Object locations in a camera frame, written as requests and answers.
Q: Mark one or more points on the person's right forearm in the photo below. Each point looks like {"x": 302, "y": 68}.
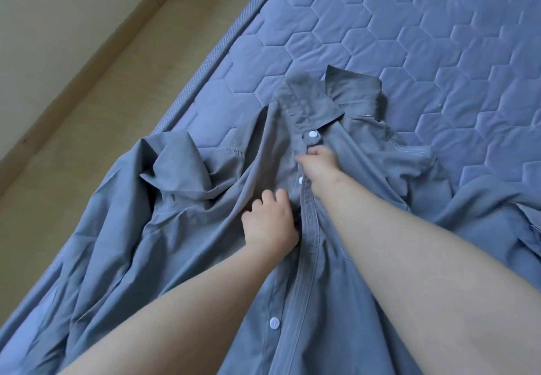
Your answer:
{"x": 431, "y": 277}

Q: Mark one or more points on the grey button-up shirt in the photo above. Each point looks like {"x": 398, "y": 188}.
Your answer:
{"x": 211, "y": 244}

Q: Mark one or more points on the person's left hand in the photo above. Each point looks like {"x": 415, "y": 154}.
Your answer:
{"x": 270, "y": 227}

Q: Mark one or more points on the blue quilted mattress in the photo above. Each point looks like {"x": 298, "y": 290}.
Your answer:
{"x": 406, "y": 41}

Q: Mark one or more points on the person's right hand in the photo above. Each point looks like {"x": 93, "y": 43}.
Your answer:
{"x": 321, "y": 168}

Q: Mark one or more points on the person's left forearm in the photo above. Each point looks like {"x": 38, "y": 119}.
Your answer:
{"x": 177, "y": 328}

